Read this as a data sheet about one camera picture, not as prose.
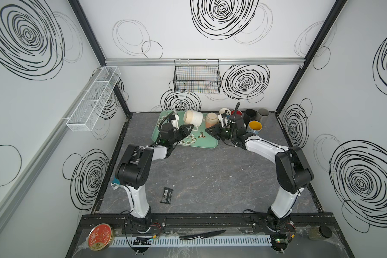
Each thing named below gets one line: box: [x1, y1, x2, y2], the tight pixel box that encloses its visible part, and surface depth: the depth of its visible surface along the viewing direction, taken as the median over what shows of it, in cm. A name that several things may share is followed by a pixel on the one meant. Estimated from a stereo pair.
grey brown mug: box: [256, 108, 270, 124], surface depth 108 cm
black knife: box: [178, 229, 227, 241], surface depth 72 cm
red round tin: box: [87, 223, 114, 252], surface depth 69 cm
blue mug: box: [246, 120, 263, 135], surface depth 102 cm
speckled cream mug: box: [183, 110, 204, 131], surface depth 92 cm
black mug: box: [243, 108, 258, 126], surface depth 110 cm
